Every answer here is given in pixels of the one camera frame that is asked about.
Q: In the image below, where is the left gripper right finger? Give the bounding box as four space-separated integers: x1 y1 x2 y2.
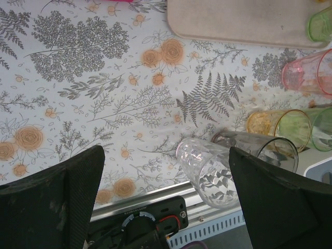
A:
228 146 332 249

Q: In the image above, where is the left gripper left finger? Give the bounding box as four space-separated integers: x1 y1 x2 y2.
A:
0 145 106 249

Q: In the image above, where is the tall grey glass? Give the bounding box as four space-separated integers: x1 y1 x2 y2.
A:
210 130 299 174

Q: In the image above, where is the short orange glass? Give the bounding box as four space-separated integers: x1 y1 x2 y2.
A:
246 108 312 154

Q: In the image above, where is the wide short green glass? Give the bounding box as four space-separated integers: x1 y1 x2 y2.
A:
279 106 332 153

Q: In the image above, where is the clear faceted glass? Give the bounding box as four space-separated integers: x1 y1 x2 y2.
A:
175 137 241 210

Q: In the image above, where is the short pink-red glass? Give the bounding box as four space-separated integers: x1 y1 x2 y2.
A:
281 48 332 97

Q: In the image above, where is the tall green glass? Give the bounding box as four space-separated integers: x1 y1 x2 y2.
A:
307 5 332 43

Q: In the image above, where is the floral patterned tablecloth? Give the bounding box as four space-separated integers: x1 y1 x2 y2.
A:
0 0 332 205

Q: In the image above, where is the white slotted cable duct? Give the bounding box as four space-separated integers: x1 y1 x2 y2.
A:
165 209 248 248

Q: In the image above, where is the aluminium front frame rail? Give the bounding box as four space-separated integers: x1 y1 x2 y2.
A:
90 180 243 226

